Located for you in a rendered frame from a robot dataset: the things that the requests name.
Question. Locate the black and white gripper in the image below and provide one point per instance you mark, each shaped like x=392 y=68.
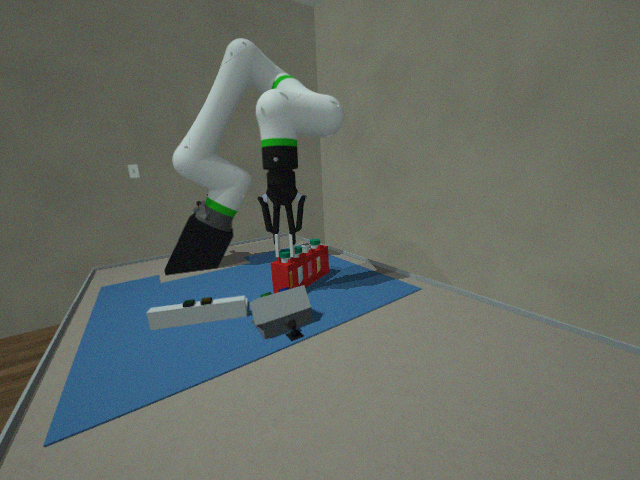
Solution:
x=282 y=191

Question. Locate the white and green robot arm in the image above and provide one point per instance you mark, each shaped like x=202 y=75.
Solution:
x=282 y=115

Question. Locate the blue flat mat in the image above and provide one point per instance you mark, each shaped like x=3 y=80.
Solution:
x=122 y=366

